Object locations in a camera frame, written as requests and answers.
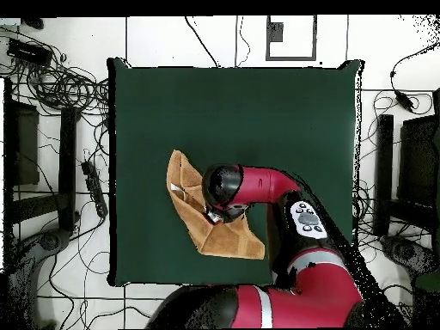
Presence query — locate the grey square floor frame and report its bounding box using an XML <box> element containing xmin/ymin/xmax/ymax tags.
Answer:
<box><xmin>265</xmin><ymin>15</ymin><xmax>318</xmax><ymax>62</ymax></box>

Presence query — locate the black floor cable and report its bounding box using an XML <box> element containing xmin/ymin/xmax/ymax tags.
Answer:
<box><xmin>184</xmin><ymin>15</ymin><xmax>220</xmax><ymax>68</ymax></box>

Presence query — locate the black rectangular box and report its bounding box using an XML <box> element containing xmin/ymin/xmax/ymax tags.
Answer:
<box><xmin>7</xmin><ymin>38</ymin><xmax>53</xmax><ymax>66</ymax></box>

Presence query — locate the orange terry towel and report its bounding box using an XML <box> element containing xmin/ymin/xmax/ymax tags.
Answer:
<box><xmin>166</xmin><ymin>149</ymin><xmax>266</xmax><ymax>260</ymax></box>

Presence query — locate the black power strip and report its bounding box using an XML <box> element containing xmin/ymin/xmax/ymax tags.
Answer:
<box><xmin>81</xmin><ymin>160</ymin><xmax>109</xmax><ymax>218</ymax></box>

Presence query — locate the dark grey pedestal leg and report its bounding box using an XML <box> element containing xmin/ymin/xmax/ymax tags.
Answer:
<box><xmin>6</xmin><ymin>229</ymin><xmax>73</xmax><ymax>329</ymax></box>
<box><xmin>379</xmin><ymin>235</ymin><xmax>439</xmax><ymax>279</ymax></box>

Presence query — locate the dark green table cloth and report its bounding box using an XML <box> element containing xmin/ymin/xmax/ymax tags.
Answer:
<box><xmin>107</xmin><ymin>58</ymin><xmax>365</xmax><ymax>287</ymax></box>

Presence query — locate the black cable tangle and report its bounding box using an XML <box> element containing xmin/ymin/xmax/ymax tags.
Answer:
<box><xmin>0</xmin><ymin>27</ymin><xmax>111</xmax><ymax>118</ymax></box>

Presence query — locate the black inline power adapter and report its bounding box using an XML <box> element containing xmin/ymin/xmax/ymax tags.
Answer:
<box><xmin>394</xmin><ymin>90</ymin><xmax>415</xmax><ymax>113</ymax></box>

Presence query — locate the black frame stand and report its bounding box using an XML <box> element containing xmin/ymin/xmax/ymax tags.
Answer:
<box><xmin>373</xmin><ymin>88</ymin><xmax>440</xmax><ymax>238</ymax></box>
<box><xmin>3</xmin><ymin>77</ymin><xmax>81</xmax><ymax>235</ymax></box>

